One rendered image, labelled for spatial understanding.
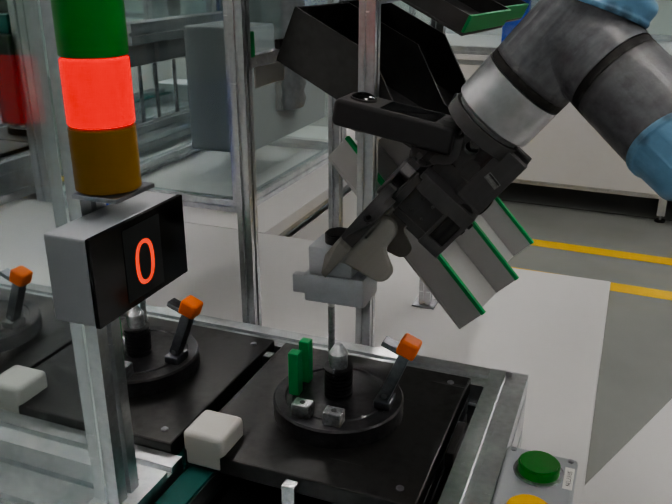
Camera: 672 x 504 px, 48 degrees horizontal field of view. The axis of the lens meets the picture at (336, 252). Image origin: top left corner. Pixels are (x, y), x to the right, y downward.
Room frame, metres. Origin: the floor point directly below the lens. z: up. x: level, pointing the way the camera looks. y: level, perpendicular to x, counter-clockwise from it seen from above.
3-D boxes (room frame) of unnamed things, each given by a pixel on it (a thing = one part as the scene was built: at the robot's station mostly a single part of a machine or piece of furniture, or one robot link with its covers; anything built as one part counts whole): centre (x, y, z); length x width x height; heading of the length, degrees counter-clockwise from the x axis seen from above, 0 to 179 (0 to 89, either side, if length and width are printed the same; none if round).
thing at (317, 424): (0.69, 0.00, 0.98); 0.14 x 0.14 x 0.02
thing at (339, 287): (0.70, 0.00, 1.14); 0.08 x 0.04 x 0.07; 69
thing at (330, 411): (0.64, 0.00, 1.00); 0.02 x 0.01 x 0.02; 69
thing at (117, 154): (0.56, 0.18, 1.29); 0.05 x 0.05 x 0.05
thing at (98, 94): (0.56, 0.18, 1.34); 0.05 x 0.05 x 0.05
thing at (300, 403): (0.65, 0.03, 1.00); 0.02 x 0.01 x 0.02; 69
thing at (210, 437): (0.64, 0.12, 0.97); 0.05 x 0.05 x 0.04; 69
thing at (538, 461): (0.60, -0.20, 0.96); 0.04 x 0.04 x 0.02
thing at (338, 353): (0.69, 0.00, 1.04); 0.02 x 0.02 x 0.03
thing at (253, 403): (0.69, 0.00, 0.96); 0.24 x 0.24 x 0.02; 69
